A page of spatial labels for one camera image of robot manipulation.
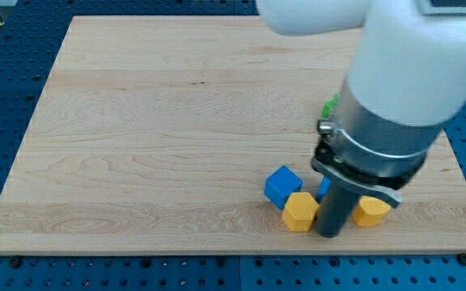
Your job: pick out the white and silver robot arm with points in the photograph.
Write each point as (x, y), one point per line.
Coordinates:
(406, 80)

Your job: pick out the yellow heart block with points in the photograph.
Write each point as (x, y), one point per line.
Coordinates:
(370, 211)

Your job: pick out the blue wooden cube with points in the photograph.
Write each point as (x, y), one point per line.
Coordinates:
(280, 184)

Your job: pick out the light wooden board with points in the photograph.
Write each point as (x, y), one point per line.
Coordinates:
(155, 136)

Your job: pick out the yellow hexagon block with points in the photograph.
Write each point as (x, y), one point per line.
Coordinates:
(300, 211)

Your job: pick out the blue block behind rod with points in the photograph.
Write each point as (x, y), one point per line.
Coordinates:
(323, 189)

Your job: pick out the green block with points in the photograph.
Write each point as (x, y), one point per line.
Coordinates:
(329, 106)

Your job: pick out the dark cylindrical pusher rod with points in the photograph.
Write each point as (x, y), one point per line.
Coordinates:
(334, 210)

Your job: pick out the black bolt front left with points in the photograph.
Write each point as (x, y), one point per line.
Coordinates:
(15, 262)

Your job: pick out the black bolt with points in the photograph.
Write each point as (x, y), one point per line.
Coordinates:
(15, 262)
(461, 258)

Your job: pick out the black bolt front right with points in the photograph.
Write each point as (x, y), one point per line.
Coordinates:
(461, 258)

